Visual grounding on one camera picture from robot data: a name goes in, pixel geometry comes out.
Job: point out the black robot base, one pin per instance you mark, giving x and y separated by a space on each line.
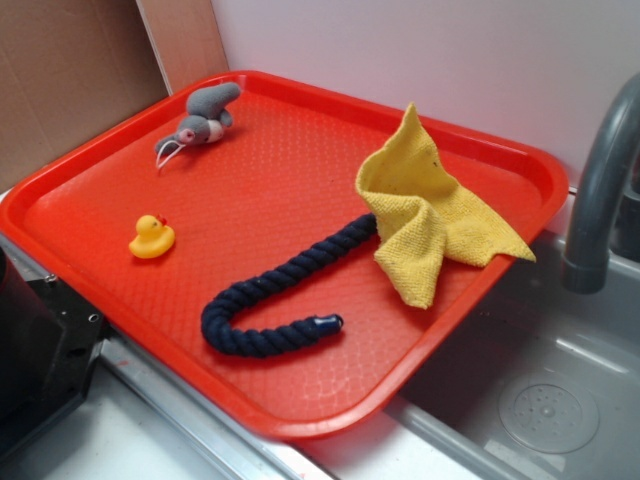
50 340

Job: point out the yellow cloth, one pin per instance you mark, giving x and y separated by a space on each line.
425 216

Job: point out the red plastic tray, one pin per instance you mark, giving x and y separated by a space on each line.
280 180

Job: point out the yellow rubber duck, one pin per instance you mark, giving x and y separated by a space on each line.
154 237

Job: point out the grey plush mouse toy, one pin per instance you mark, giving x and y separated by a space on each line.
206 122

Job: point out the grey toy faucet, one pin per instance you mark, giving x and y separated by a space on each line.
605 214

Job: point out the grey plastic sink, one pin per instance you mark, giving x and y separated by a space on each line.
536 383

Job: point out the brown cardboard panel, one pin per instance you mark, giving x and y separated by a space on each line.
70 70

